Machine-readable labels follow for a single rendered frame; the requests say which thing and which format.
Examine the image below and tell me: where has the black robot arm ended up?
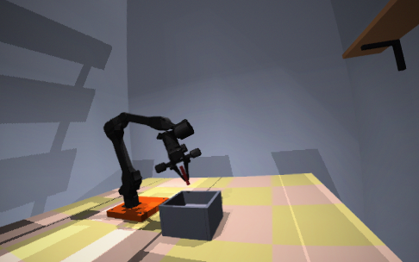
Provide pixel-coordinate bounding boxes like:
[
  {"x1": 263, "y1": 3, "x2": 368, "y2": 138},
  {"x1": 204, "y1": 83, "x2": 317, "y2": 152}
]
[{"x1": 103, "y1": 112, "x2": 194, "y2": 209}]

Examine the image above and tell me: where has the dark red peg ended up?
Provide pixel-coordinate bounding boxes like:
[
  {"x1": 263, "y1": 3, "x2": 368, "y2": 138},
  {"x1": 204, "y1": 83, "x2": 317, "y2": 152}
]
[{"x1": 179, "y1": 166, "x2": 190, "y2": 185}]

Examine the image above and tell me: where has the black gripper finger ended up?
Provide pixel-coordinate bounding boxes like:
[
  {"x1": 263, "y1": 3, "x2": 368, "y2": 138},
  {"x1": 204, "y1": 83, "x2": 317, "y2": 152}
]
[
  {"x1": 183, "y1": 160, "x2": 191, "y2": 180},
  {"x1": 170, "y1": 165, "x2": 184, "y2": 180}
]

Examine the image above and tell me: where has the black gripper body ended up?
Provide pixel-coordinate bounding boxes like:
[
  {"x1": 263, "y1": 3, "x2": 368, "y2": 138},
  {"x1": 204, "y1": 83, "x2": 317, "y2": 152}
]
[{"x1": 154, "y1": 142, "x2": 202, "y2": 173}]

